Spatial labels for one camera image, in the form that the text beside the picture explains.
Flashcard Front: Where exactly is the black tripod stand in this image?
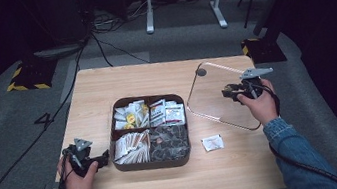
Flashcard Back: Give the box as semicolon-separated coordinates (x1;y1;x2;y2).
236;0;270;30

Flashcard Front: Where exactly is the pile of red-white packets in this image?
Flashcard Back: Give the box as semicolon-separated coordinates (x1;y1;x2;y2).
146;96;187;130

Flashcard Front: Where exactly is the grey table cable grommet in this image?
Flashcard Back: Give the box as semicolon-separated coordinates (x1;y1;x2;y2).
195;67;208;78

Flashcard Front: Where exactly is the pile of dark packets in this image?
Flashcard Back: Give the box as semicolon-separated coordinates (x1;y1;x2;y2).
145;121;192;164

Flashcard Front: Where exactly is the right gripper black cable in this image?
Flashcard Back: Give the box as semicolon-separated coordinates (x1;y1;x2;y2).
259;71;337;189

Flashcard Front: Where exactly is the tangle of floor cables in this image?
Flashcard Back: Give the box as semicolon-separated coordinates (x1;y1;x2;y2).
89;0;149;36

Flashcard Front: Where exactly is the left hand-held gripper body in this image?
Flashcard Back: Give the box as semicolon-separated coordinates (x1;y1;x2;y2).
60;135;101;180

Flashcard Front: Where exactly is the thin black floor cable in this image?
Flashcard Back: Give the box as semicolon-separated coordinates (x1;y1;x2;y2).
90;23;151;72

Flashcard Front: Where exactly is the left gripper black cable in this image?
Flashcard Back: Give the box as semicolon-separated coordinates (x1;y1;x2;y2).
52;149;77;189

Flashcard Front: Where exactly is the clear lid with metal rim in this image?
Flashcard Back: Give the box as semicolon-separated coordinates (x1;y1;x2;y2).
180;55;264;140

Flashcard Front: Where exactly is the person's right hand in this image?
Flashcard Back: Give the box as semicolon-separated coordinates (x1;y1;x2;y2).
235;77;280;129

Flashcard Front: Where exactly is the long black floor cable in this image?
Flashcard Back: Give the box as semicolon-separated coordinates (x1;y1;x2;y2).
0;35;111;189

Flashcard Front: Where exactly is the pile of white-brown stick packets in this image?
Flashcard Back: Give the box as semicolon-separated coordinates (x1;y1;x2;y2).
110;129;154;167

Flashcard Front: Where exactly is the black-yellow striped stand base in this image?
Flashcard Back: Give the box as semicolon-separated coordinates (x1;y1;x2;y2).
2;55;62;95
239;33;288;68

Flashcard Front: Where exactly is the single white sachet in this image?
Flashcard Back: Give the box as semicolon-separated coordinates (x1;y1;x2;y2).
200;133;225;153

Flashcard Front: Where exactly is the brown compartment box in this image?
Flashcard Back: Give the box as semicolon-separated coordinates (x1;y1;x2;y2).
102;88;195;177

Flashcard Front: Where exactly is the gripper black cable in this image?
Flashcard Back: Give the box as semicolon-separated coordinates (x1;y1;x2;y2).
259;71;337;189
52;149;77;189

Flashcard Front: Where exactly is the person's left hand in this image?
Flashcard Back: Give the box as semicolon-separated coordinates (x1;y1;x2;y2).
56;152;103;189

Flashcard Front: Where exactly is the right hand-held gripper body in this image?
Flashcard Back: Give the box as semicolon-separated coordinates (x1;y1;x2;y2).
232;64;278;102

